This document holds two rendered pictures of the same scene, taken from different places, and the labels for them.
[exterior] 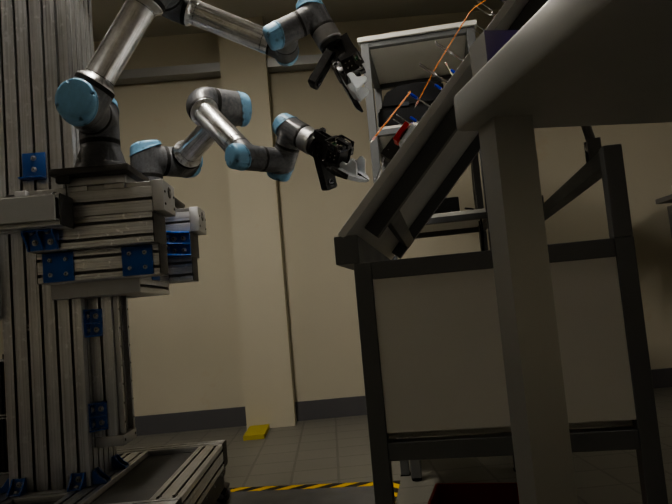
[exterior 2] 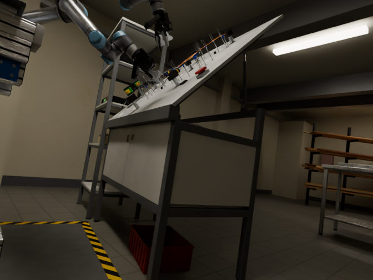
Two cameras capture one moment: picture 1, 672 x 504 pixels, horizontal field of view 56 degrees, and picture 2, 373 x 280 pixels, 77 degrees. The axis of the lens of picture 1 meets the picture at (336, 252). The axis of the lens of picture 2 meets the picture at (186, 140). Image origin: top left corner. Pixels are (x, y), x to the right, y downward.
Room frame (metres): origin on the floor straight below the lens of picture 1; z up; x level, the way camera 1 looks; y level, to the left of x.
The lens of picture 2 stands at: (0.59, 0.61, 0.62)
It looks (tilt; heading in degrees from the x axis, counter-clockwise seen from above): 5 degrees up; 319
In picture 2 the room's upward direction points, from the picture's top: 9 degrees clockwise
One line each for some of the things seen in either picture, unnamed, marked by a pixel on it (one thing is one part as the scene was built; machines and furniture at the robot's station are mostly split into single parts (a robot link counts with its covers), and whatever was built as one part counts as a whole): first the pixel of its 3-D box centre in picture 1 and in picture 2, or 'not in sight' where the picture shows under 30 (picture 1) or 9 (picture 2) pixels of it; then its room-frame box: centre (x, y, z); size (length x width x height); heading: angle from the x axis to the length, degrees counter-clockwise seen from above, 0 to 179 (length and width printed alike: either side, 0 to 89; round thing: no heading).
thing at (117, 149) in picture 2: not in sight; (116, 153); (2.28, -0.18, 0.60); 0.55 x 0.02 x 0.39; 171
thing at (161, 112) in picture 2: (374, 263); (131, 120); (2.01, -0.12, 0.83); 1.18 x 0.05 x 0.06; 171
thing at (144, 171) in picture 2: not in sight; (143, 158); (1.74, -0.09, 0.60); 0.55 x 0.03 x 0.39; 171
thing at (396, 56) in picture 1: (438, 250); (122, 121); (2.90, -0.47, 0.92); 0.61 x 0.50 x 1.85; 171
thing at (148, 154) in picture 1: (147, 158); not in sight; (2.36, 0.68, 1.33); 0.13 x 0.12 x 0.14; 129
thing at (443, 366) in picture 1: (484, 328); (167, 161); (1.96, -0.43, 0.60); 1.17 x 0.58 x 0.40; 171
